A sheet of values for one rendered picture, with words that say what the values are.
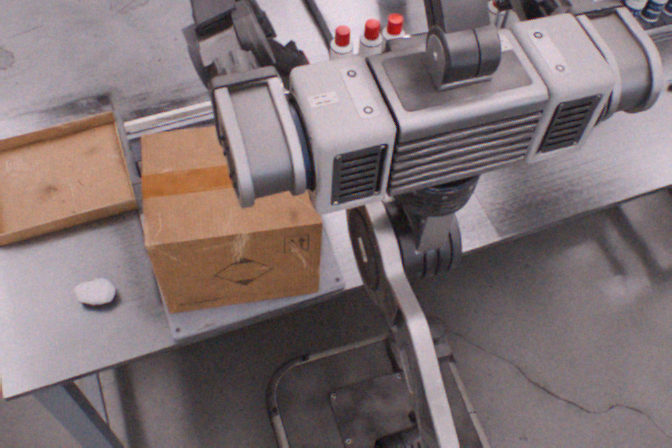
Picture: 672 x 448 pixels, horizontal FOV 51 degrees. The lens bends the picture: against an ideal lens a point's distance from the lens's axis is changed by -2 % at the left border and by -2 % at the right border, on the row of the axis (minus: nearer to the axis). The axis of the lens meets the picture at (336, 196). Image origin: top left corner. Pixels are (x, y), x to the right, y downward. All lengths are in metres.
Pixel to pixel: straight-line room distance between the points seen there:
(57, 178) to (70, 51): 0.40
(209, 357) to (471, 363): 0.83
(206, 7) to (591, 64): 0.52
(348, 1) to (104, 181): 0.79
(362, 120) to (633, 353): 1.85
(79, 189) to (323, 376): 0.84
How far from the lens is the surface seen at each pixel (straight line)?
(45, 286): 1.58
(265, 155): 0.85
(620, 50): 1.04
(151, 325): 1.49
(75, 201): 1.67
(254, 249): 1.27
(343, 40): 1.58
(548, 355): 2.45
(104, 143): 1.75
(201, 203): 1.26
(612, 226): 2.77
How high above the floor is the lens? 2.17
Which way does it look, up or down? 56 degrees down
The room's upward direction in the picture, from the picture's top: 4 degrees clockwise
